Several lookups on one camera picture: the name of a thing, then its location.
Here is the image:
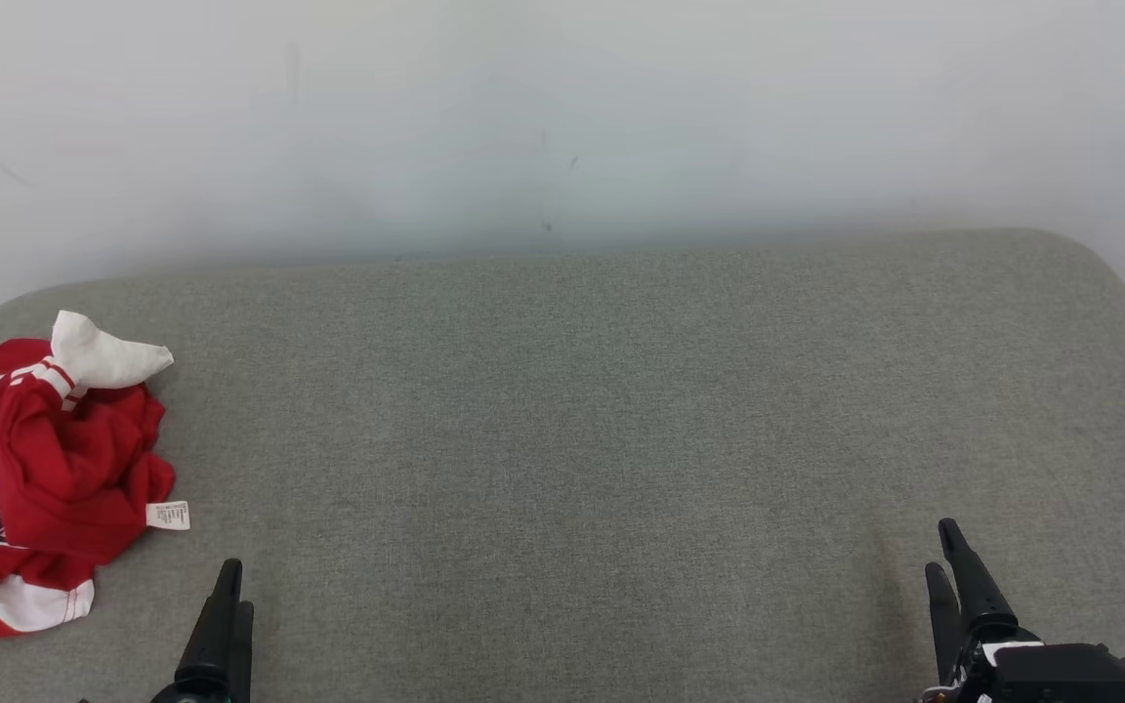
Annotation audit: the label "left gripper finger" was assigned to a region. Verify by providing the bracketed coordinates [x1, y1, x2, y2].
[226, 601, 255, 703]
[154, 559, 243, 703]

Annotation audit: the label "red shorts with white band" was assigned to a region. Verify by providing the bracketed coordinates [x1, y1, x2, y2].
[0, 508, 96, 639]

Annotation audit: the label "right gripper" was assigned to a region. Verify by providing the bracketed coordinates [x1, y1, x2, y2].
[925, 518, 1040, 703]

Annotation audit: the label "red Bulls 23 jersey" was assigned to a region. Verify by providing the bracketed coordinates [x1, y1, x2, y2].
[0, 310, 190, 592]

